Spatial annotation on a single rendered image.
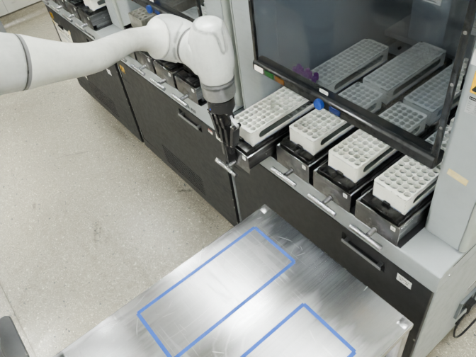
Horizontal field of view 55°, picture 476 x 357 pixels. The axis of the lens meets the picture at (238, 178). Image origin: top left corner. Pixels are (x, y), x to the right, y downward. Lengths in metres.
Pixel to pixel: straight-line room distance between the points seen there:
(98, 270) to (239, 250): 1.23
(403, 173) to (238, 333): 0.57
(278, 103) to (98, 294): 1.21
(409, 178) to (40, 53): 0.86
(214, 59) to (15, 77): 0.46
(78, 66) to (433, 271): 0.91
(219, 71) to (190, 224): 1.23
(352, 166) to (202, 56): 0.47
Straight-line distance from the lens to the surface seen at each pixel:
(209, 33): 1.11
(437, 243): 1.26
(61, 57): 0.93
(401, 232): 1.19
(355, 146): 1.27
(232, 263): 1.09
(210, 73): 1.15
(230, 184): 1.83
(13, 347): 1.31
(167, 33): 1.21
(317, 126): 1.33
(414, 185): 1.20
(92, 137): 2.95
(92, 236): 2.38
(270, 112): 1.40
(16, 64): 0.88
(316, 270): 1.07
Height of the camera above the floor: 1.72
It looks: 45 degrees down
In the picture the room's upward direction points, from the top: 10 degrees counter-clockwise
